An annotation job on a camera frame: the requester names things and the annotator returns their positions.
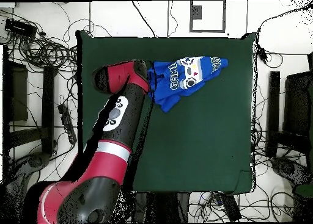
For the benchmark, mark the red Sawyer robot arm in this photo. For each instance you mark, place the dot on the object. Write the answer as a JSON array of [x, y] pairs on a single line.
[[107, 165]]

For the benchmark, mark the dark green table cloth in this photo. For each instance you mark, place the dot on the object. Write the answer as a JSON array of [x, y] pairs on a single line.
[[195, 141]]

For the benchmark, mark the dark green round object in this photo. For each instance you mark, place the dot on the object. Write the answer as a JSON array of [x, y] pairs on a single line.
[[304, 190]]

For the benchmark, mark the black rectangular floor device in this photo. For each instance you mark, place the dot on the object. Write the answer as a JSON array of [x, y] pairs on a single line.
[[231, 207]]

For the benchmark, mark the black electronics box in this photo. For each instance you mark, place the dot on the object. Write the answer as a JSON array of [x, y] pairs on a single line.
[[20, 28]]

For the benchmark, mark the dark grey floor stand base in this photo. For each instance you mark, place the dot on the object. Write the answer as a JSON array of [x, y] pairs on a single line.
[[35, 161], [288, 167]]

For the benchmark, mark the black metal frame stand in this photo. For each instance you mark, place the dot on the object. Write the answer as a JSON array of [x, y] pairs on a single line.
[[273, 106], [48, 106]]

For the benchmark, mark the grey square floor frame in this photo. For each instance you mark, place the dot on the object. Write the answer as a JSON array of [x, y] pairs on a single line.
[[207, 31]]

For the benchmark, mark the black power strip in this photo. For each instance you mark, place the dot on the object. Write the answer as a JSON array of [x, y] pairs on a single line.
[[67, 122]]

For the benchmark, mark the blue printed T-shirt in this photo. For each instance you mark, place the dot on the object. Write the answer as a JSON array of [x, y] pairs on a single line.
[[181, 80]]

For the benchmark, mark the black plug adapter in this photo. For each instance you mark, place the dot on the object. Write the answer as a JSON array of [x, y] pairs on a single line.
[[262, 54]]

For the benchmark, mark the small dark grey square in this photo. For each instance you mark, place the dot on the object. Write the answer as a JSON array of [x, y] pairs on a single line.
[[196, 12]]

